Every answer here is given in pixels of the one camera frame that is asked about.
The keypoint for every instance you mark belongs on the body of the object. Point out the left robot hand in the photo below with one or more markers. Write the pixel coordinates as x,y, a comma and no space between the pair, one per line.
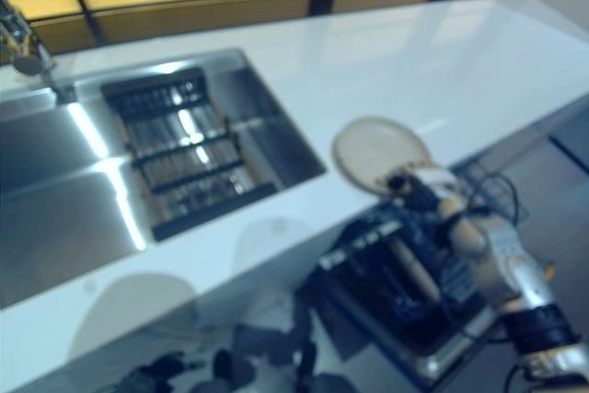
154,372

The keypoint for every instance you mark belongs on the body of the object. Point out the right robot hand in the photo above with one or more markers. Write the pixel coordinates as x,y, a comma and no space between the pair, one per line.
421,193

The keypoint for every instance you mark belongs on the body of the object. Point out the white round ceramic plate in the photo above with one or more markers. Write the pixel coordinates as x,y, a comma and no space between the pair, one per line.
377,144
416,269

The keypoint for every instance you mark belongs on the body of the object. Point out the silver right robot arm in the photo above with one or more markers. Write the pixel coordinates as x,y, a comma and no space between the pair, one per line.
506,264

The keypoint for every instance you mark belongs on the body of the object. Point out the white glossy cabinet front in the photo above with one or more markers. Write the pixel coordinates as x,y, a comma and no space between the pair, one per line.
253,301

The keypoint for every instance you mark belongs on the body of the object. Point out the stainless steel kitchen sink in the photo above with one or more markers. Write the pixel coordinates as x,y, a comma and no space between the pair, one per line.
60,218

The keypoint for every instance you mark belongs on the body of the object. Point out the black dish drying rack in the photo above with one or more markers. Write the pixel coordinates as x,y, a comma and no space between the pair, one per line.
184,153

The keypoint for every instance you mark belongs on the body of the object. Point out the chrome gooseneck kitchen faucet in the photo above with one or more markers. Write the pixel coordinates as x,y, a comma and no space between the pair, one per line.
27,61

